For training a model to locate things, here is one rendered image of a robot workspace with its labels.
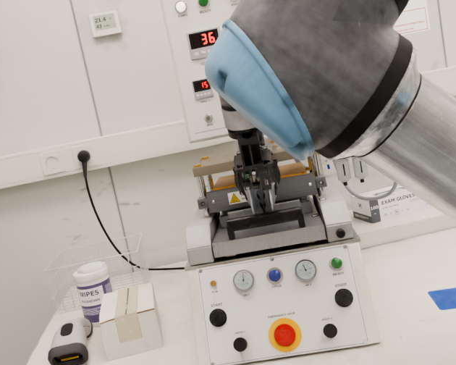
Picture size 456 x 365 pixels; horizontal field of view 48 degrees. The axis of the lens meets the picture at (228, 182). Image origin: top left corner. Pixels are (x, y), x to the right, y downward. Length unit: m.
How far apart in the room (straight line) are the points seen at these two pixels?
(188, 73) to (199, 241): 0.47
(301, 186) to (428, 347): 0.38
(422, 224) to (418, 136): 1.19
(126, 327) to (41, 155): 0.74
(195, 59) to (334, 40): 0.93
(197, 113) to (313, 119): 0.92
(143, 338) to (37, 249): 0.75
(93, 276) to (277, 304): 0.52
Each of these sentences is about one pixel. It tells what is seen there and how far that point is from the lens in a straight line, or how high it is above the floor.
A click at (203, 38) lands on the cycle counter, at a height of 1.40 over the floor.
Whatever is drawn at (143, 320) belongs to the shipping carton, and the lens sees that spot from 1.14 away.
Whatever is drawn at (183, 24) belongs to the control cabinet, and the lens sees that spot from 1.32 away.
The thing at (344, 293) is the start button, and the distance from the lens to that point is 1.00.
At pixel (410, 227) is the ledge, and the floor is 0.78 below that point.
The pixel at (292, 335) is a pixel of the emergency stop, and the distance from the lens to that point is 0.99.
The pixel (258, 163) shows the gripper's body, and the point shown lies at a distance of 0.94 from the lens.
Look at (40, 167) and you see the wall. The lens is 1.71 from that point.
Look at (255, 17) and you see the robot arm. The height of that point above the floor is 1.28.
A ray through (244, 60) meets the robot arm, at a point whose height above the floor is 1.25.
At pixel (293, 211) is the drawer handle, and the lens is 0.99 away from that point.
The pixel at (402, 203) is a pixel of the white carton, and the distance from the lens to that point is 1.66.
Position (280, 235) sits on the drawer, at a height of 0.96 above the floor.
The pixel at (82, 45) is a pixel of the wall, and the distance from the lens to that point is 1.74.
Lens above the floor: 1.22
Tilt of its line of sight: 8 degrees down
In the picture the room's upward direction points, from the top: 11 degrees counter-clockwise
